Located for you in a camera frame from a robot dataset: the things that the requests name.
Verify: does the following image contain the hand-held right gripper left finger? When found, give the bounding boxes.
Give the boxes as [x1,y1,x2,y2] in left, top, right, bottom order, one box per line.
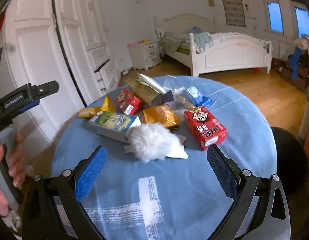
[22,145,108,240]

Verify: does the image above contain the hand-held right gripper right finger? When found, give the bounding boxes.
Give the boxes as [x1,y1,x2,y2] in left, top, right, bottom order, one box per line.
[206,144,291,240]

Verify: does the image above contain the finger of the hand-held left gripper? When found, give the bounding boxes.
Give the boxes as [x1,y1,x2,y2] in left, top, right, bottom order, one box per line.
[19,99,40,114]
[26,80,60,100]

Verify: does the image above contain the green snack wrappers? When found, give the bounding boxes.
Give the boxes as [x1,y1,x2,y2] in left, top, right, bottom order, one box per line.
[88,111,142,144]

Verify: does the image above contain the black trash bin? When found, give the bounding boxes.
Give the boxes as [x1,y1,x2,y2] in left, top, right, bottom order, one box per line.
[271,127,309,196]

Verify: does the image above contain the orange snack packet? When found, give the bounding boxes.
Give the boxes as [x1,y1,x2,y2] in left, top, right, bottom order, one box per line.
[143,104,182,128]

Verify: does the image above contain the brown and purple box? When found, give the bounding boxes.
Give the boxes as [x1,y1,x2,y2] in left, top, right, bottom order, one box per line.
[126,79,174,107]

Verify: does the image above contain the person's left hand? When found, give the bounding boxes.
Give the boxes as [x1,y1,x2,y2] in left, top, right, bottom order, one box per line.
[0,132,26,217]

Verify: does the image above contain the light blue printed tablecloth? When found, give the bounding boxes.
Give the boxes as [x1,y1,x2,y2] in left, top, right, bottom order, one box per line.
[51,75,278,240]

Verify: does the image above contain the white door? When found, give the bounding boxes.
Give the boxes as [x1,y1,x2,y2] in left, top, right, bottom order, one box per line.
[0,0,81,160]

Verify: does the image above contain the large red carton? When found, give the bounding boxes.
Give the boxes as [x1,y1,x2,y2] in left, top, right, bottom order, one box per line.
[184,106,228,151]

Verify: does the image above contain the yellow snack packet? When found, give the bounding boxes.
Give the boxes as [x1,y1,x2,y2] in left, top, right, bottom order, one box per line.
[78,96,117,119]

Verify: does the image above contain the white fluffy toy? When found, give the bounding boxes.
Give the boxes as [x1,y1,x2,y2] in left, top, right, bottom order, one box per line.
[124,123,189,164]

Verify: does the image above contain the white wardrobe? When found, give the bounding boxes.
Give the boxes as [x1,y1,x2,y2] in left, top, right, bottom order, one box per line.
[52,0,120,105]

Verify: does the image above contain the small red carton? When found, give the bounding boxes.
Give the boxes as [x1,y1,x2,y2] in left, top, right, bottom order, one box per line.
[115,88,145,116]

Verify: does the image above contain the blue wipes packet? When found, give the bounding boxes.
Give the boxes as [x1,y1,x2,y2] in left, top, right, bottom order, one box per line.
[186,86,214,107]

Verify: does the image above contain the clear plastic bag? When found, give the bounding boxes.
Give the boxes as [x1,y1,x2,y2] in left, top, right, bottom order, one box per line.
[163,75,195,98]

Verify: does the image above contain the white nightstand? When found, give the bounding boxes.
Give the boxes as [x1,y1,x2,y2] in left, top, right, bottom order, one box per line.
[127,40,162,71]

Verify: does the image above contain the silver foil packet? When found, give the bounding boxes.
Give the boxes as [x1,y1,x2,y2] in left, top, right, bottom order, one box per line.
[136,73,167,94]

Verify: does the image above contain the dark red boxes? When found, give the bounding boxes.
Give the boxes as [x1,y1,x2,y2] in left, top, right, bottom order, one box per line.
[271,57,309,88]

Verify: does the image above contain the white wooden bed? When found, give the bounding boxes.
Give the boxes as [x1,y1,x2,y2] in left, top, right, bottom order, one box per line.
[153,13,274,78]

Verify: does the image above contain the blue cloth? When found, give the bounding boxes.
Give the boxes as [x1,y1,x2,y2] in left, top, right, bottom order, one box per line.
[288,47,303,81]

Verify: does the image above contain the green and blue bedding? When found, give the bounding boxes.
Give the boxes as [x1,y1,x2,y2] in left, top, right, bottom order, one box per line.
[160,26,213,55]

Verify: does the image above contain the pink cloth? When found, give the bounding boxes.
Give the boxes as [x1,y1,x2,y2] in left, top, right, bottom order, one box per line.
[294,37,309,50]

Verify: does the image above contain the window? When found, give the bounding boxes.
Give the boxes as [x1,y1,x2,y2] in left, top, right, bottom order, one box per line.
[259,0,285,34]
[285,0,309,39]

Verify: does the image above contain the grey white desk post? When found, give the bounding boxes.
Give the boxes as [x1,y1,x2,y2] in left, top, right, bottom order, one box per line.
[298,34,309,141]

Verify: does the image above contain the wall chart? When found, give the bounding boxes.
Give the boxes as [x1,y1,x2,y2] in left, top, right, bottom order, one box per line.
[219,0,246,27]

